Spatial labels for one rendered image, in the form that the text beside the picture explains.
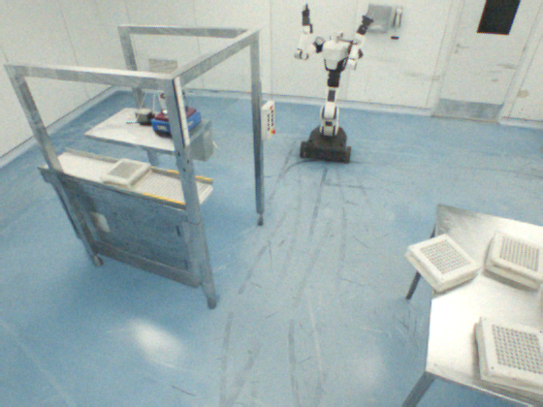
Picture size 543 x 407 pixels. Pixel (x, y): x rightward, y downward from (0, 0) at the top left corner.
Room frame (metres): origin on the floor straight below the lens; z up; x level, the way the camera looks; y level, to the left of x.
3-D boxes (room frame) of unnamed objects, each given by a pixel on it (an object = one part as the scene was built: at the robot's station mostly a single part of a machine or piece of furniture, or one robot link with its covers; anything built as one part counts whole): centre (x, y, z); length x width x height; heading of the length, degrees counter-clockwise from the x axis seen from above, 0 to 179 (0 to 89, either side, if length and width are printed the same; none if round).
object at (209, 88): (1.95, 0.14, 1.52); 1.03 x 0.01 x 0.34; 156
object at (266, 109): (2.43, -0.10, 1.03); 0.17 x 0.06 x 0.26; 156
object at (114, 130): (1.80, 0.61, 1.31); 0.62 x 0.38 x 0.04; 66
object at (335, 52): (3.79, -0.92, 1.14); 0.34 x 0.30 x 0.36; 50
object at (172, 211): (1.96, 0.96, 0.83); 1.30 x 0.29 x 0.10; 66
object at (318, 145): (3.72, -0.89, 0.19); 0.64 x 0.52 x 0.33; 163
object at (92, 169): (1.96, 0.96, 0.86); 1.35 x 0.25 x 0.05; 66
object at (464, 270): (1.07, -0.89, 0.94); 0.25 x 0.24 x 0.02; 108
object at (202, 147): (1.84, 0.37, 1.20); 0.22 x 0.11 x 0.20; 66
